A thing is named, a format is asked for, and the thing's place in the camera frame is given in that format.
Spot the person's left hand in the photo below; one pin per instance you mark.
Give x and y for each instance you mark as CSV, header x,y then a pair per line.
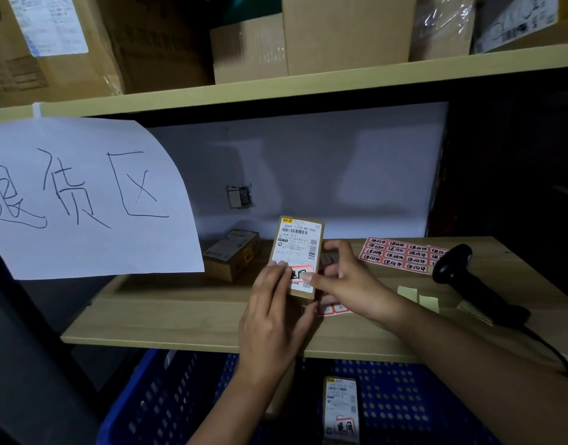
x,y
265,338

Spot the person's right hand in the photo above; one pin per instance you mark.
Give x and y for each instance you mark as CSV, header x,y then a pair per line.
x,y
358,287

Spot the person's right thumb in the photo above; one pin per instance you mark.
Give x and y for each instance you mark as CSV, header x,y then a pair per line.
x,y
325,281

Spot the person's left thumb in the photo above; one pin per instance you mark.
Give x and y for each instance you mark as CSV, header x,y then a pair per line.
x,y
305,317

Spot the small labelled cardboard parcel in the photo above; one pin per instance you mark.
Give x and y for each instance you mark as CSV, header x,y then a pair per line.
x,y
297,240

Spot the person's left forearm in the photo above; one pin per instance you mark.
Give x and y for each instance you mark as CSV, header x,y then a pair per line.
x,y
247,412

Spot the person's right forearm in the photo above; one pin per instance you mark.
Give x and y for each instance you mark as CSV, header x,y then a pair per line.
x,y
478,380

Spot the small red sticker strip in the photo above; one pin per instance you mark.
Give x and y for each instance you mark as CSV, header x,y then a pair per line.
x,y
336,310

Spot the large red sticker sheet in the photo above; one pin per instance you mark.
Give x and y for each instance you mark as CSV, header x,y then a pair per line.
x,y
400,255

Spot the yellow sticky note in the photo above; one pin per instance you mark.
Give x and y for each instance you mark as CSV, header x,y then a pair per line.
x,y
429,304
408,292

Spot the small brown cardboard box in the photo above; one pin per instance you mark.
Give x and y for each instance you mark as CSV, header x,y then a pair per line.
x,y
230,254

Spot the labelled parcel with red sticker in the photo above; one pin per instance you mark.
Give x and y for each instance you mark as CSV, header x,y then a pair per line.
x,y
341,410

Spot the light wooden shelf board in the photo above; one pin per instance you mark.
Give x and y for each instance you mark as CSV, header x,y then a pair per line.
x,y
182,315

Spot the black barcode scanner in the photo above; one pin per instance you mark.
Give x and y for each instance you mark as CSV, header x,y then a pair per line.
x,y
469,287

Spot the blue plastic crate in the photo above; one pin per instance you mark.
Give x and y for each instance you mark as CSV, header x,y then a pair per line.
x,y
172,403

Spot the small plain cardboard box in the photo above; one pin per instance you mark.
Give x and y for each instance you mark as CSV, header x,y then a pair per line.
x,y
249,50

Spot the white handwritten paper sign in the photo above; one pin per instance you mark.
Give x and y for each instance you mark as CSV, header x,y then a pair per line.
x,y
89,194

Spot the tall plain cardboard box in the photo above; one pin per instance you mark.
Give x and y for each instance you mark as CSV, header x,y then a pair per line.
x,y
349,32

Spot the plastic wrapped cardboard box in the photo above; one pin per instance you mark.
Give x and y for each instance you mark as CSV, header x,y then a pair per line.
x,y
444,25

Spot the dark brown cardboard box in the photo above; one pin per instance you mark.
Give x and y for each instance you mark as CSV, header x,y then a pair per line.
x,y
159,46

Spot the cardboard box printed label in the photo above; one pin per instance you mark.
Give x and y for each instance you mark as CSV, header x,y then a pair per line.
x,y
515,20

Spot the large cardboard box white label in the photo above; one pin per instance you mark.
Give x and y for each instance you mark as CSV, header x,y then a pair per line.
x,y
47,46

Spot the grey wall socket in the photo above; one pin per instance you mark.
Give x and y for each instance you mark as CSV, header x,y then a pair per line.
x,y
238,197

